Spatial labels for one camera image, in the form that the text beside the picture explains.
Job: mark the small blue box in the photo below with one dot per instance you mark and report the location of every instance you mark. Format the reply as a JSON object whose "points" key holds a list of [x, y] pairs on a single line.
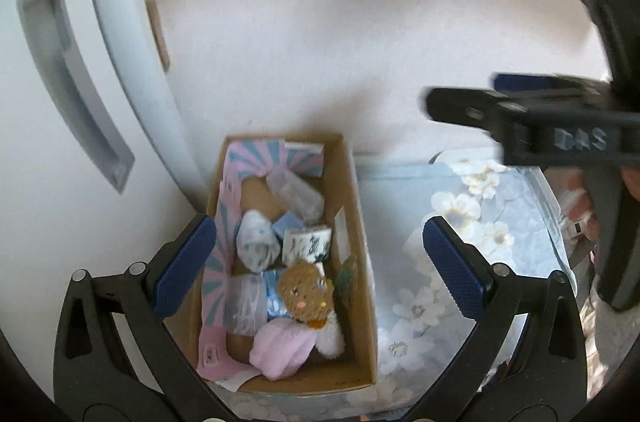
{"points": [[287, 221]]}

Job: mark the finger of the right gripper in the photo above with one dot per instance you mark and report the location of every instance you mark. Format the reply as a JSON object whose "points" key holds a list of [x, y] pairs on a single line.
{"points": [[467, 107], [510, 83]]}

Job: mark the white fluffy sleeve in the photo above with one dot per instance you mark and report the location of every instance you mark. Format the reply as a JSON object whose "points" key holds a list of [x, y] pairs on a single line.
{"points": [[609, 336]]}

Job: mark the pink teal paper liner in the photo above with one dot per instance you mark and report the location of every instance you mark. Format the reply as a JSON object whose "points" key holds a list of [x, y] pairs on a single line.
{"points": [[244, 158]]}

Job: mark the brown plush cookie toy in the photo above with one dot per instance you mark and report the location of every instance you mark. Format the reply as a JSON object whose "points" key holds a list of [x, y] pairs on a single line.
{"points": [[308, 295]]}

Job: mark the pink fluffy cloth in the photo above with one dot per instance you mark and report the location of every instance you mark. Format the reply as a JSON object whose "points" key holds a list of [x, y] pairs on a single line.
{"points": [[281, 347]]}

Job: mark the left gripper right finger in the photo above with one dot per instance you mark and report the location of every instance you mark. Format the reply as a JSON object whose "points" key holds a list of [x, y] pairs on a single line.
{"points": [[481, 295]]}

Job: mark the clear cotton swab pack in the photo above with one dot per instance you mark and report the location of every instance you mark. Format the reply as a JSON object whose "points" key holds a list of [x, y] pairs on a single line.
{"points": [[297, 195]]}

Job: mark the white patterned sock roll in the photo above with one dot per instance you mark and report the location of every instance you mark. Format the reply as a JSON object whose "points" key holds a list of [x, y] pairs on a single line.
{"points": [[257, 245]]}

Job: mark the white wardrobe door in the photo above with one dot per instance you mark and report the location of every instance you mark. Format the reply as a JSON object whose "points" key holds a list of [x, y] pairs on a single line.
{"points": [[58, 213]]}

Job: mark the grey recessed door handle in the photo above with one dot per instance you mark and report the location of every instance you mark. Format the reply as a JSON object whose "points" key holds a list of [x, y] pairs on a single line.
{"points": [[63, 71]]}

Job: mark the white black patterned pack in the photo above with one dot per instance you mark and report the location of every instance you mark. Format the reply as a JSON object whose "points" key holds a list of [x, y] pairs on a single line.
{"points": [[309, 244]]}

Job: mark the white blue tissue pack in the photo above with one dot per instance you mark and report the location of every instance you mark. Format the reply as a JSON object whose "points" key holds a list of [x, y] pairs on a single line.
{"points": [[275, 305]]}

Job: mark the floral blue table mat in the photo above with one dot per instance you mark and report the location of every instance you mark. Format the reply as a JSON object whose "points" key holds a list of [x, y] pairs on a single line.
{"points": [[511, 217]]}

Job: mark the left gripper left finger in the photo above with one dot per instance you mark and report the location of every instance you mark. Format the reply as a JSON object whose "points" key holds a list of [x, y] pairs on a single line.
{"points": [[147, 299]]}

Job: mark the person right hand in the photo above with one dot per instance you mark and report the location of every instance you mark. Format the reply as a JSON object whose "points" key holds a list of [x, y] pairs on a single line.
{"points": [[583, 207]]}

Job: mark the clear plastic bag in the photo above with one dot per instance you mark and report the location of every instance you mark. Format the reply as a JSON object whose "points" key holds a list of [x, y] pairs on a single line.
{"points": [[245, 311]]}

